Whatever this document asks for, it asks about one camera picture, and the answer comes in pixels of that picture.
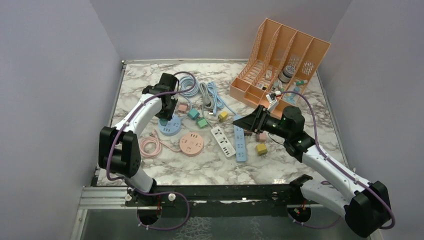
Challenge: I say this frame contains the green charger plug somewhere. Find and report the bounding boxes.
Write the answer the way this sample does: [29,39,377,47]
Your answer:
[196,117,209,129]

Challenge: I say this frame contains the teal charger plug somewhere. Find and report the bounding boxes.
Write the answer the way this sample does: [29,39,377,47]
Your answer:
[187,108,200,120]

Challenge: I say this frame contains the pink charger plug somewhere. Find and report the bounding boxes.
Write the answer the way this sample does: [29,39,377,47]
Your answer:
[255,132,267,143]
[177,102,189,113]
[243,130,253,136]

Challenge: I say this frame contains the blue long power strip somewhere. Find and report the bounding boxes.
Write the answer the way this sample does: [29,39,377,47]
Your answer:
[233,124,247,163]

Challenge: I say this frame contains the yellow charger plug front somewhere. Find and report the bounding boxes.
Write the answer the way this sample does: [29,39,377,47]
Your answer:
[255,143,268,156]

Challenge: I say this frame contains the yellow charger plug back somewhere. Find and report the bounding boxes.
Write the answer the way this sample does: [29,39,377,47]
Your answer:
[218,111,228,123]

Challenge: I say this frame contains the orange file organizer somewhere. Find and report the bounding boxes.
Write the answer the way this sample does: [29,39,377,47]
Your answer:
[229,18,331,118]

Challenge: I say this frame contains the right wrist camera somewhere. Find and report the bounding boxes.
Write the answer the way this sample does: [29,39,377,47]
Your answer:
[265,90,282,113]

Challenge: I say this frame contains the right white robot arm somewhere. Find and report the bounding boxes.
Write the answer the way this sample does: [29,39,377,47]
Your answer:
[233,105,396,238]

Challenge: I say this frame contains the grey power cable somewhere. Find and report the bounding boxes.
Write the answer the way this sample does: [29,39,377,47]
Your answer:
[198,82,216,117]

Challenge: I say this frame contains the yellow charger plug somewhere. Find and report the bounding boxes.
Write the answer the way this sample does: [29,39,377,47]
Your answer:
[255,143,268,156]
[218,111,228,123]

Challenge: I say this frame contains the pink coiled cable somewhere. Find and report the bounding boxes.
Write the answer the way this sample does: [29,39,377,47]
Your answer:
[139,129,181,159]

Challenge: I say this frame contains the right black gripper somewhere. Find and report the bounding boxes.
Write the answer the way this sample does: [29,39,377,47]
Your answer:
[233,104,291,139]

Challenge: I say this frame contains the light blue power cable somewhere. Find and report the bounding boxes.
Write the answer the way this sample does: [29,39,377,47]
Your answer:
[207,81,237,116]

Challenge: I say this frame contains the white power strip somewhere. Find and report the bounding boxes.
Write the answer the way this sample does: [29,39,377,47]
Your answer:
[210,126,236,158]

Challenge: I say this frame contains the black mounting rail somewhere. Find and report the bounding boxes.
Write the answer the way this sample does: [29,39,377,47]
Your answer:
[125,174,312,218]

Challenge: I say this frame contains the blue coiled cable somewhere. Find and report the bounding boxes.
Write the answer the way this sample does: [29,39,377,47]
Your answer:
[175,75,200,98]

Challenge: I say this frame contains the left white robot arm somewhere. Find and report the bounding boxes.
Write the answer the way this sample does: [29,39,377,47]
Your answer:
[98,73,179,206]

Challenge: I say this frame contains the blue round power strip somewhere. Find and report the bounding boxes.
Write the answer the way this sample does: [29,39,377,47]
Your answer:
[157,113,182,137]

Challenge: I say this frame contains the pink round power strip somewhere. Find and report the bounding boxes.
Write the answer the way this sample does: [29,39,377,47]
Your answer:
[179,132,204,157]

